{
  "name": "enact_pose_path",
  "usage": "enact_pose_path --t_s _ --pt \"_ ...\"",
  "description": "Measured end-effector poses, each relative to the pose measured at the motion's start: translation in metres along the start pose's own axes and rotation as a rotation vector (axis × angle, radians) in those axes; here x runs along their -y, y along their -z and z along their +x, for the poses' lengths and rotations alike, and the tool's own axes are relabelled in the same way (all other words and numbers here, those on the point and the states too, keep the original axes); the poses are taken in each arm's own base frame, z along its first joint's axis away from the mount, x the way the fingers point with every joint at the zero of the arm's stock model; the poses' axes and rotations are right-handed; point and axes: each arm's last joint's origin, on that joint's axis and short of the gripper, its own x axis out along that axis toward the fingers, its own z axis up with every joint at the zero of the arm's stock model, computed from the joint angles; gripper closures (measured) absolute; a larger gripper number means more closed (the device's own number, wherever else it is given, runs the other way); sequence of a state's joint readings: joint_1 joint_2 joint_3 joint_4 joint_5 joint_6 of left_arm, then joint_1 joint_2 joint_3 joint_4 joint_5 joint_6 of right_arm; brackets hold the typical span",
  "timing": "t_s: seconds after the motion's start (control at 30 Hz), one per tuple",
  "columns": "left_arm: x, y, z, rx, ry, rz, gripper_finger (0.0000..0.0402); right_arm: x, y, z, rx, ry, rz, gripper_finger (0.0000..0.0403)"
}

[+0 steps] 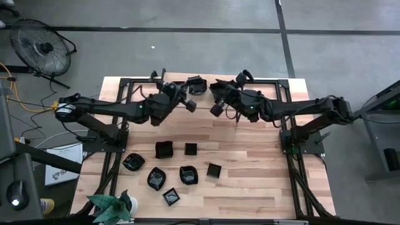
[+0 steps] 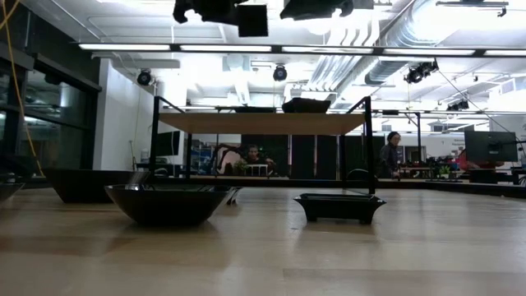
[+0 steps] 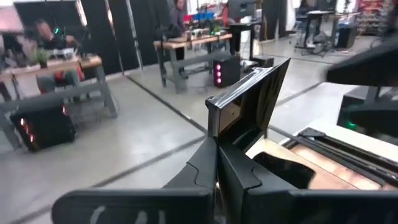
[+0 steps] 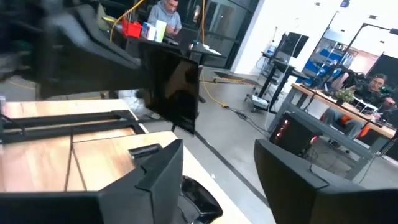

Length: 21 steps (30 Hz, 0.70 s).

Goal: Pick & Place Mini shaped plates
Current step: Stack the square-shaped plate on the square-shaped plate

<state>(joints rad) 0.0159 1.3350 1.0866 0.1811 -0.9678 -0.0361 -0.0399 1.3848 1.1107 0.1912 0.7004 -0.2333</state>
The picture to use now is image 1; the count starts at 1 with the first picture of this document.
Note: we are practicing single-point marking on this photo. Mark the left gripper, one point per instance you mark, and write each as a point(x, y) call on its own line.
point(170, 93)

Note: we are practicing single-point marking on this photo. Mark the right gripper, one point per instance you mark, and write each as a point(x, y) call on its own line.
point(239, 98)

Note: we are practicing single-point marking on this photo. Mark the black rounded shallow bowl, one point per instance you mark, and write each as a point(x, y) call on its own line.
point(188, 175)
point(198, 87)

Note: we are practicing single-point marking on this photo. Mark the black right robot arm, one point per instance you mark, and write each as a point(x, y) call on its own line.
point(297, 107)

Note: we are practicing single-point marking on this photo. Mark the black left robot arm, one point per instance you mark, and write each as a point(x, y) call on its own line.
point(109, 108)

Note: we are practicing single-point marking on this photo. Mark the black leaf-shaped plate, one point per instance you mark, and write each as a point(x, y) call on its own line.
point(156, 179)

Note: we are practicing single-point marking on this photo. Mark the black fluted square bowl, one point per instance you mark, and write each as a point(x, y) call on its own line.
point(164, 150)

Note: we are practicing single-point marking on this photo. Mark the black flat square plate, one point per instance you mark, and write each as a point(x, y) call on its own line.
point(171, 197)

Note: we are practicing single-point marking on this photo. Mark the white cardboard box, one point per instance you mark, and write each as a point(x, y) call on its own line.
point(67, 156)

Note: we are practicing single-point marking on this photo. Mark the green plant in white pot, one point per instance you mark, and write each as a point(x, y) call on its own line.
point(115, 209)

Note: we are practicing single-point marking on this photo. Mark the black floor fan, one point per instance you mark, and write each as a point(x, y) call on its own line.
point(40, 47)

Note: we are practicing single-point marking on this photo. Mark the black side stand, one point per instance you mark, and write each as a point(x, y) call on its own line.
point(379, 137)

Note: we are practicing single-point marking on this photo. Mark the gray side desk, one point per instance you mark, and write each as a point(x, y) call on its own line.
point(28, 175)

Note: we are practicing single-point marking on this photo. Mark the yellow cup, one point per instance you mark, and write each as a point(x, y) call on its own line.
point(47, 206)

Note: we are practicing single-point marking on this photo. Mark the gray upper desk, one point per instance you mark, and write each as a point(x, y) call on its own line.
point(6, 131)

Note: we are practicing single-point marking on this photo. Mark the person's shoe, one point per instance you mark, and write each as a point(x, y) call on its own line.
point(7, 2)

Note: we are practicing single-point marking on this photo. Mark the black computer mouse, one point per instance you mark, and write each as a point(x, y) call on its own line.
point(17, 193)

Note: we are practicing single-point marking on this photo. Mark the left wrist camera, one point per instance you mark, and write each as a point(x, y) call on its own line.
point(190, 105)

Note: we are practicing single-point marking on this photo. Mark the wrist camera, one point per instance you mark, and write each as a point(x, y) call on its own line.
point(190, 105)
point(216, 110)

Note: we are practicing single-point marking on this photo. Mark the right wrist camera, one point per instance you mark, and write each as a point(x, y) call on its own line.
point(216, 110)

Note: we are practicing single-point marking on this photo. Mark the black metal rig frame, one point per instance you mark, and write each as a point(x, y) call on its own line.
point(123, 86)

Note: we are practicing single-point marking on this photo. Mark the black diagonal frame strut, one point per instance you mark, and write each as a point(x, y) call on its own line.
point(53, 161)

